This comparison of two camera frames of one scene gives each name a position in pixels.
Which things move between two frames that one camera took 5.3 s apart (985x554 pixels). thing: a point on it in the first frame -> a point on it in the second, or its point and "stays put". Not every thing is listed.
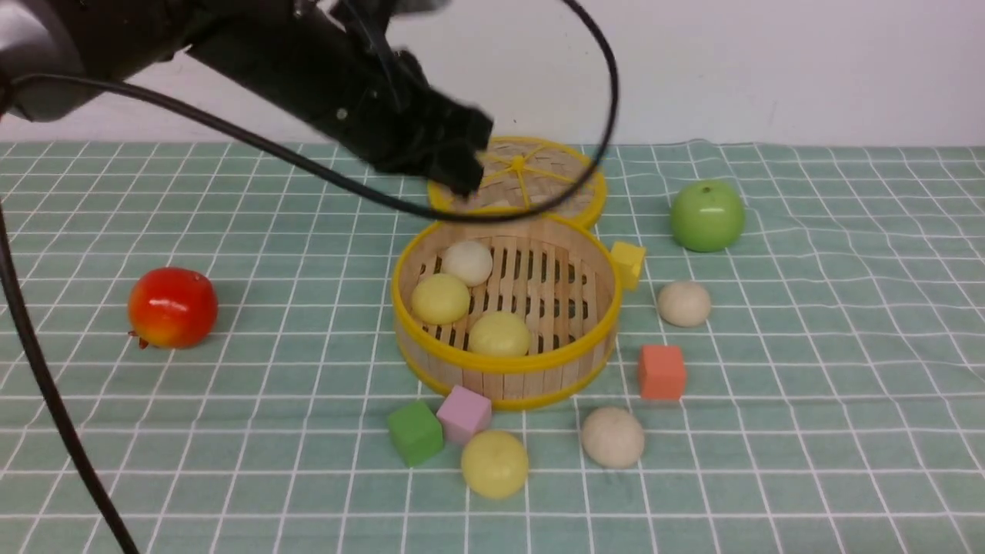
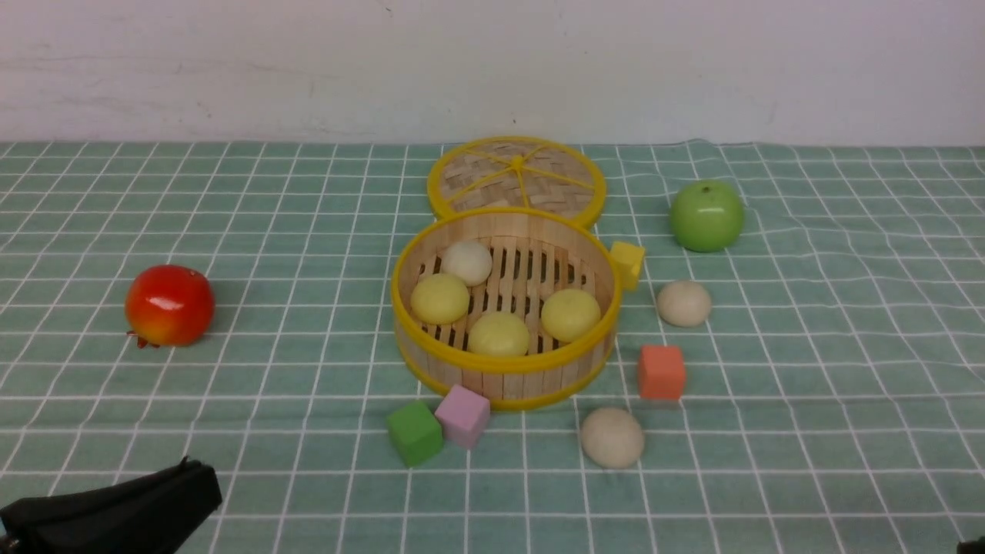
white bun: (683, 303) stays put
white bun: (468, 260) stays put
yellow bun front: (494, 464) -> (570, 315)
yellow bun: (440, 299) stays put
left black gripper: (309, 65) -> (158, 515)
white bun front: (612, 437) stays put
